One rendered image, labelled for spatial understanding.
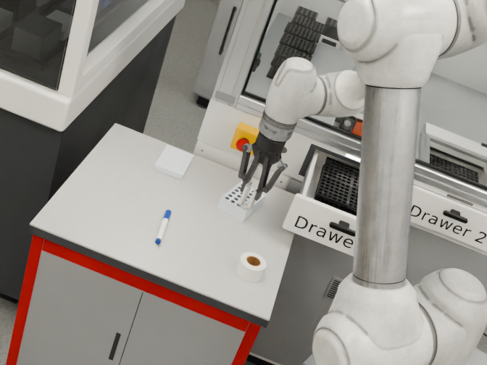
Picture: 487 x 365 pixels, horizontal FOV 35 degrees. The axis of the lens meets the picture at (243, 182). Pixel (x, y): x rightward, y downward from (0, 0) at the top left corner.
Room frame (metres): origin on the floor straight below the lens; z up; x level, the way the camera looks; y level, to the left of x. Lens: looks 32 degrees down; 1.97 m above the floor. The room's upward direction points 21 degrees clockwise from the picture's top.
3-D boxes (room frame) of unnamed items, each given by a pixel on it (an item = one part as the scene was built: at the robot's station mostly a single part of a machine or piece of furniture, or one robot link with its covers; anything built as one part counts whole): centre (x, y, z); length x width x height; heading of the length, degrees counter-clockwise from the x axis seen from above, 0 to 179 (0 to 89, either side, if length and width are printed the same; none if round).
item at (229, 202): (1.82, -0.01, 0.78); 0.12 x 0.08 x 0.04; 163
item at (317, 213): (1.71, -0.28, 0.87); 0.29 x 0.02 x 0.11; 88
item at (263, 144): (1.77, -0.03, 1.00); 0.08 x 0.07 x 0.09; 73
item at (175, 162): (1.90, 0.21, 0.77); 0.13 x 0.09 x 0.02; 179
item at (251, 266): (1.55, -0.09, 0.78); 0.07 x 0.07 x 0.04
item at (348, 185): (1.91, -0.29, 0.87); 0.22 x 0.18 x 0.06; 178
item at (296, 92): (1.77, -0.04, 1.18); 0.13 x 0.11 x 0.16; 129
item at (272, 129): (1.77, -0.03, 1.07); 0.09 x 0.09 x 0.06
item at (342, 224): (1.68, -0.28, 0.91); 0.07 x 0.04 x 0.01; 88
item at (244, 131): (1.99, 0.04, 0.88); 0.07 x 0.05 x 0.07; 88
